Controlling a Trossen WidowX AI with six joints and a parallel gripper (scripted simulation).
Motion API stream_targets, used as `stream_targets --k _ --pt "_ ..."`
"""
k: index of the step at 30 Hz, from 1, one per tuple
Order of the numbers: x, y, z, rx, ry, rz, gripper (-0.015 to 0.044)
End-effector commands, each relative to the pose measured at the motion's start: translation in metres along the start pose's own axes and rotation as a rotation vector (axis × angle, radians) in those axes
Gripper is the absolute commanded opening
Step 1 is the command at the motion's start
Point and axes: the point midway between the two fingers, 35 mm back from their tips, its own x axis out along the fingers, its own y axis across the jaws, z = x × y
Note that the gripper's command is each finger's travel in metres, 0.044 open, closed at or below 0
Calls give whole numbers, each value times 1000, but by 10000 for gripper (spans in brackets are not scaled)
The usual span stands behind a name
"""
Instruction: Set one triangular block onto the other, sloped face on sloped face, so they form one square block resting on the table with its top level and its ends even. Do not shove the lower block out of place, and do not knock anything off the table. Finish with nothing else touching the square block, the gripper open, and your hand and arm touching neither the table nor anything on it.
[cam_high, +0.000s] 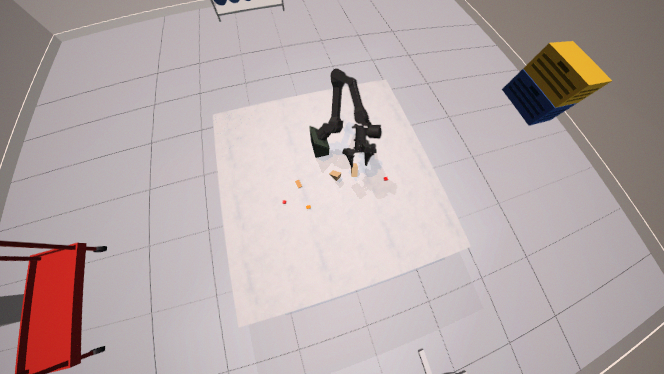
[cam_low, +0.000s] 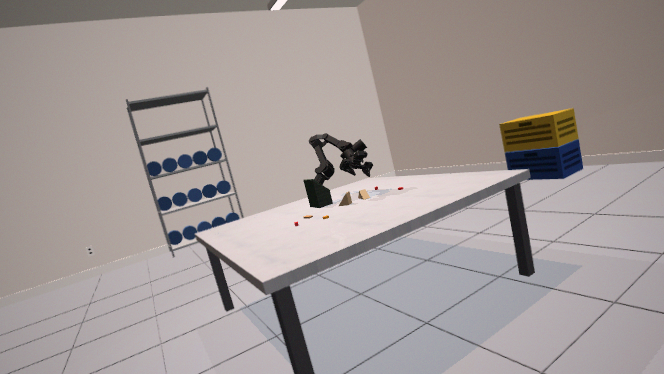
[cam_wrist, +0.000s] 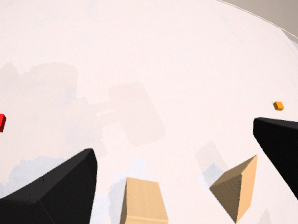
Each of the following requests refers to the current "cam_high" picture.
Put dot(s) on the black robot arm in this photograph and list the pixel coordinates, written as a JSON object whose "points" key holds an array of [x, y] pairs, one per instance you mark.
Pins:
{"points": [[335, 125]]}

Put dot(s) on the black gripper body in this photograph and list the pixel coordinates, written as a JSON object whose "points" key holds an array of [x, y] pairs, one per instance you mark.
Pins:
{"points": [[357, 148]]}

